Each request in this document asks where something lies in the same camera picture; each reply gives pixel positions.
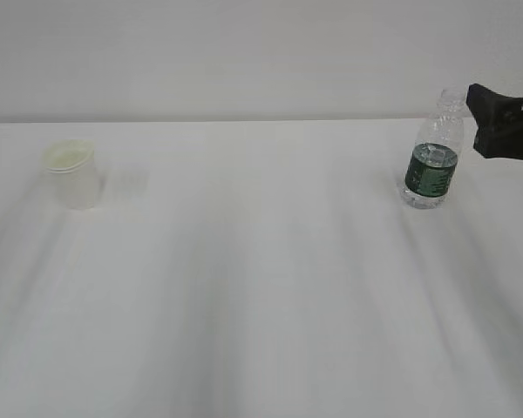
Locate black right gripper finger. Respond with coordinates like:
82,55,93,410
466,84,523,160

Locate clear plastic water bottle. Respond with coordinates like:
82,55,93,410
400,89,466,209

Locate white paper cup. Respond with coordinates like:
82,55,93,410
43,139,101,210

